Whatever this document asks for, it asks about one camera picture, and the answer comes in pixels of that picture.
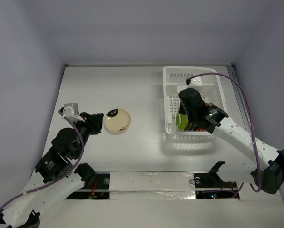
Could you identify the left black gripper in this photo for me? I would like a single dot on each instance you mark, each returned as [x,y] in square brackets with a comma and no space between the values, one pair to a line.
[94,120]

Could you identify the cream plate with black spot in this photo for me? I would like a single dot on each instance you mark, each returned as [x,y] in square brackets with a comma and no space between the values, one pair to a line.
[117,121]

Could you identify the lime green plate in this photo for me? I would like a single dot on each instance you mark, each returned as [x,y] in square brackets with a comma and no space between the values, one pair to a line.
[182,121]

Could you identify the yellow patterned plate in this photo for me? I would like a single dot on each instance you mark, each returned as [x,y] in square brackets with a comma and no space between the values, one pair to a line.
[192,127]

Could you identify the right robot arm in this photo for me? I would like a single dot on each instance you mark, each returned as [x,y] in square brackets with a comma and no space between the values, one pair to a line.
[267,173]

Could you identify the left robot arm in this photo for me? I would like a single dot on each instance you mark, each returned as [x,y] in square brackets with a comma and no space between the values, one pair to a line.
[57,175]

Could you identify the white plastic dish rack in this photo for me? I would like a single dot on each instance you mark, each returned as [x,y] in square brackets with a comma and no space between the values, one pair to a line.
[174,81]

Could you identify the silver foil-covered bar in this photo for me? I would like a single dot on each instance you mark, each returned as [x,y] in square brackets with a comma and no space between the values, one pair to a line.
[151,186]

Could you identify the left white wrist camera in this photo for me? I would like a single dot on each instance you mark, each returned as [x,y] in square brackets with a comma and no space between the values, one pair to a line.
[70,110]

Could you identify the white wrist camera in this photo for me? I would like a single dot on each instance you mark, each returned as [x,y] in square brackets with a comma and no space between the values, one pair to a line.
[70,110]
[195,83]

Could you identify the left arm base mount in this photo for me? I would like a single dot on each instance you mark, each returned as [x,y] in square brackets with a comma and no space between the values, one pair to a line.
[96,184]

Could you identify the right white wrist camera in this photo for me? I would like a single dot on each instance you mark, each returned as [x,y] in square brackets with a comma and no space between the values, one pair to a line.
[195,83]

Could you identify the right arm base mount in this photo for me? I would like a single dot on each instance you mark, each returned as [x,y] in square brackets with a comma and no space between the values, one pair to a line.
[208,185]

